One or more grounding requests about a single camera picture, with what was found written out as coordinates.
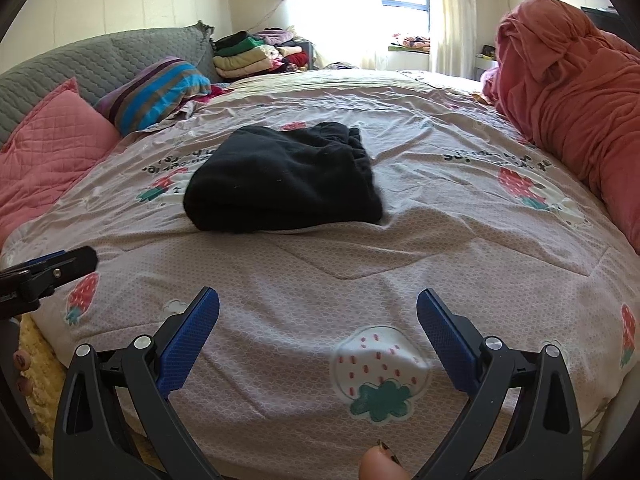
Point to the white curtain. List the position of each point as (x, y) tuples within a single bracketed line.
[(465, 15)]

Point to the striped pillow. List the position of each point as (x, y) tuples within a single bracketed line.
[(155, 90)]

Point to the pink quilted pillow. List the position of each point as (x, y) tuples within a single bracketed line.
[(50, 145)]

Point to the cloth on window sill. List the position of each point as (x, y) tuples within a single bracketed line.
[(410, 42)]

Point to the person's left hand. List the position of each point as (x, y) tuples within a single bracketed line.
[(22, 360)]

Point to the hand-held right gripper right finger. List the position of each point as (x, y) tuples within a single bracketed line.
[(447, 340)]

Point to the pile of folded clothes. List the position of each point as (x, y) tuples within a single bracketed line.
[(255, 55)]

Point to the grey quilted headboard cover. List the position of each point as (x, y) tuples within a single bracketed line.
[(100, 60)]

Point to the pink strawberry print quilt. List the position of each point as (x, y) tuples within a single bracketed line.
[(425, 260)]

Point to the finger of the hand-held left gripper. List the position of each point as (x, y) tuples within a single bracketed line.
[(42, 259), (70, 267)]

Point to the black sweater with orange cuffs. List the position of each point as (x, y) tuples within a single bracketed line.
[(285, 180)]

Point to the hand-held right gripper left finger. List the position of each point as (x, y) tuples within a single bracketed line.
[(187, 340)]

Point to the crumpled loose clothes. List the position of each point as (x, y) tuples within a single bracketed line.
[(200, 102)]

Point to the white side desk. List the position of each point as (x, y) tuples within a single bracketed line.
[(485, 62)]

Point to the crumpled salmon pink blanket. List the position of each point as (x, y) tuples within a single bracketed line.
[(575, 100)]

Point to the person's right hand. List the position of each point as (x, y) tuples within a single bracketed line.
[(382, 465)]

